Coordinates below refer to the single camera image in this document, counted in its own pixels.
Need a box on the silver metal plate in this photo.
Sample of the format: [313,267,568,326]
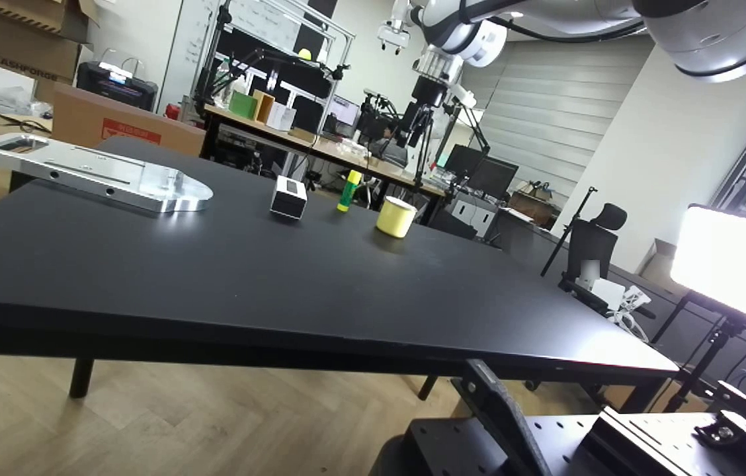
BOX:
[0,132,215,215]

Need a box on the black metal mount base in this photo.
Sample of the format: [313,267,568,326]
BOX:
[371,361,746,476]

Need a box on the green yellow glue stick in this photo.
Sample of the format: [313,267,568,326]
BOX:
[337,169,362,211]

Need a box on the small white black box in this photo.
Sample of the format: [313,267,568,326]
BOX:
[269,175,308,219]

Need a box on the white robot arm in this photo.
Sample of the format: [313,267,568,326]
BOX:
[391,0,746,83]

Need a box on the bright white light panel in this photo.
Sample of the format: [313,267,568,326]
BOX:
[670,207,746,316]

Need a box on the black office chair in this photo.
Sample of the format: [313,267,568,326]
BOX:
[542,189,628,290]

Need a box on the black computer monitor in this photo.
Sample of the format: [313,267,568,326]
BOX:
[444,145,519,201]

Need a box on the yellow mug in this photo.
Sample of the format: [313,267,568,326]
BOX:
[377,197,419,238]

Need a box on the black printer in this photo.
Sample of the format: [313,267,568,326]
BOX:
[76,60,156,112]

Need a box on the brown cardboard box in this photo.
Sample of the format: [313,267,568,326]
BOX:
[54,86,207,156]

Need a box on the wooden workbench with shelves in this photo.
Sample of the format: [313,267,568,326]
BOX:
[194,0,448,201]

